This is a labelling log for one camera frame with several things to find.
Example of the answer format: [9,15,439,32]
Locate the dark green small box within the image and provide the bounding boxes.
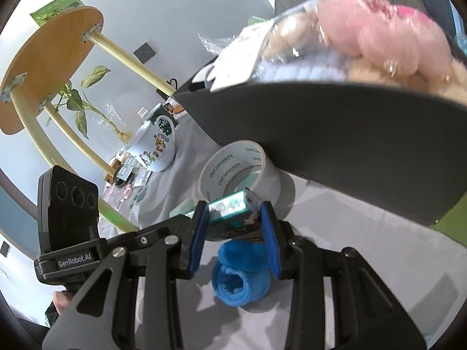
[206,188,262,242]

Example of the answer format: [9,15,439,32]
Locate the person left hand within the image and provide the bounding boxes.
[52,290,74,315]

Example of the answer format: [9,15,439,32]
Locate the white printed mug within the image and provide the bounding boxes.
[126,104,177,172]

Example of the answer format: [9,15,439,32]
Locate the green tray box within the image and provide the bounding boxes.
[434,199,467,246]

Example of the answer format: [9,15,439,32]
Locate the green leafy plant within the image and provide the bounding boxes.
[52,65,133,145]

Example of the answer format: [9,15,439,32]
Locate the black storage box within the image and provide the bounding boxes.
[175,82,466,225]

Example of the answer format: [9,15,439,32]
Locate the clear tape roll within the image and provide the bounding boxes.
[198,141,282,204]

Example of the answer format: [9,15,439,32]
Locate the wooden round stool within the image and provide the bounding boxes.
[0,5,176,234]

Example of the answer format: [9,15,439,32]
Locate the green picture card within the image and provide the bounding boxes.
[30,0,84,26]

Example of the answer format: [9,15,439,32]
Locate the cream fluffy item in bag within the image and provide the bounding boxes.
[261,10,328,63]

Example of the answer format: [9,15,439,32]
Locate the pink fluffy scrunchies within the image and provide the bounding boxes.
[317,0,453,80]

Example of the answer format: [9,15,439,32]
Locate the blue fuzzy hair tie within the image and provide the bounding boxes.
[211,239,273,309]

